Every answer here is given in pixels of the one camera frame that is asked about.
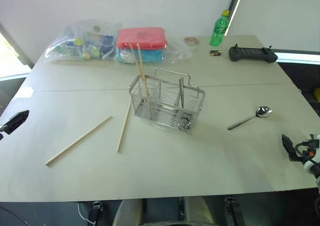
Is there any silver wire cutlery basket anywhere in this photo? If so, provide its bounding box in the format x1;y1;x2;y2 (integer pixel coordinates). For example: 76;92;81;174
128;67;206;136

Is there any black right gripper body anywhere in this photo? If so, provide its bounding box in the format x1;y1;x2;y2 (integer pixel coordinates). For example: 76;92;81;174
288;147;305;163

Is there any dark window frame post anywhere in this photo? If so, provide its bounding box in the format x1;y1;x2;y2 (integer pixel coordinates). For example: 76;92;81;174
225;0;247;37

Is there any long wooden chopstick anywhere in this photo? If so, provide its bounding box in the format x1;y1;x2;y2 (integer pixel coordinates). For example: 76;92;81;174
116;102;132;153
44;115;113;167
136;43;149;96
128;42;152;105

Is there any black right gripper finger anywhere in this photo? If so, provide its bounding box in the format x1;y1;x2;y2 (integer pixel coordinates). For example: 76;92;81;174
281;133;294;157

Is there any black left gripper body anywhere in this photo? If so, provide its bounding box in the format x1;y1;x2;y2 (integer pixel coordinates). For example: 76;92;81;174
1;122;12;136

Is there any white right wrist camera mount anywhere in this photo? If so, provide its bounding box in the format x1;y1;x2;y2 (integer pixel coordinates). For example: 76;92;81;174
303;134;320;173

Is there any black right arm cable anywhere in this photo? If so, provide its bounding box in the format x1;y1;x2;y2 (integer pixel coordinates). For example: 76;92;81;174
294;140;313;159

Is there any beige rounded shape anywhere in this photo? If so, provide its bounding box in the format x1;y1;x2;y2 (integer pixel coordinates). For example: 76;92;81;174
111;198;144;226

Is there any clear bag of toys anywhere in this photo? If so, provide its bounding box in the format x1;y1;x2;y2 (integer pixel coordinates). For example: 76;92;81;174
44;20;124;61

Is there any black table clamp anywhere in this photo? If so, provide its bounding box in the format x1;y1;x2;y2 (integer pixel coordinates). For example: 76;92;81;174
223;196;245;226
88;200;104;224

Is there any dark grey remote controller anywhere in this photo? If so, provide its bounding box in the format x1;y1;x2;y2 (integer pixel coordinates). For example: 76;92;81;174
228;44;279;64

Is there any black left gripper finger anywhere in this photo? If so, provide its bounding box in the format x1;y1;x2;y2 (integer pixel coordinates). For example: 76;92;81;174
8;109;30;134

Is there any red lidded plastic box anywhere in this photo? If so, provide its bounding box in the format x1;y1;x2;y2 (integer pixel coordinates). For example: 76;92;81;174
116;27;168;50

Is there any silver metal spoon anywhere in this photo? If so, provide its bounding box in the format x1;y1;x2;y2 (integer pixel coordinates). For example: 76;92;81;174
177;76;194;132
227;106;273;131

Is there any white thin cable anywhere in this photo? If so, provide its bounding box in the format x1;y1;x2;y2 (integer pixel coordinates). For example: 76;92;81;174
77;202;96;224

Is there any green plastic bottle yellow cap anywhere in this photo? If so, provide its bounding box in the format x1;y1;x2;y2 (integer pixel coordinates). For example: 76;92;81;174
209;10;231;47

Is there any blue plastic container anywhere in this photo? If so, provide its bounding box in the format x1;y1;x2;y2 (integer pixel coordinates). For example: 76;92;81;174
115;46;166;64

